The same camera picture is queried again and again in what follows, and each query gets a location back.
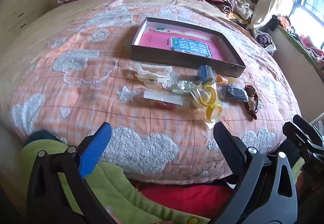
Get orange checked quilt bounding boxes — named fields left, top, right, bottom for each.
left=0, top=0, right=302, bottom=185

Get dark cardboard box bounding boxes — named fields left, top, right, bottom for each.
left=131, top=17, right=246, bottom=78

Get white hair claw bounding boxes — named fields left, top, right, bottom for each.
left=134, top=62, right=173, bottom=88

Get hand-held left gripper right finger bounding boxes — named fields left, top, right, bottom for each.
left=213, top=121, right=299, bottom=224

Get colourful laundry heap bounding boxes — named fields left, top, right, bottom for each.
left=268, top=15, right=324, bottom=72

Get dark red sunglasses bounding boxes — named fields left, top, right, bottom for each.
left=244, top=85, right=259, bottom=120

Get small crumpled clear bag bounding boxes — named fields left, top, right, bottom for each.
left=173, top=79, right=203, bottom=95

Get bag of dark beads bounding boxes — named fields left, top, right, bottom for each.
left=219, top=84, right=250, bottom=103

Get green jacket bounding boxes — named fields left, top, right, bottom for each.
left=19, top=134, right=210, bottom=224

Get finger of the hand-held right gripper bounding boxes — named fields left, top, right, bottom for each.
left=282, top=123, right=321, bottom=154
left=293, top=115, right=324, bottom=148

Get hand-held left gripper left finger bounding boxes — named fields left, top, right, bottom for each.
left=27, top=122, right=119, bottom=224

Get purple garment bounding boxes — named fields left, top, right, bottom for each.
left=254, top=33, right=276, bottom=52

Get dark cloth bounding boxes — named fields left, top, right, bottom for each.
left=23, top=130, right=62, bottom=147

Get red cloth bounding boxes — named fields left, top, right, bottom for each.
left=137, top=183, right=236, bottom=220

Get bag of yellow rings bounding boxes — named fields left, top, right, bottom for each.
left=192, top=85, right=223, bottom=124

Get small blue box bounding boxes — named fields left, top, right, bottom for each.
left=197, top=65, right=214, bottom=82

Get clear bag with earring card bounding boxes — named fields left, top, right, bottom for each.
left=138, top=87, right=184, bottom=108

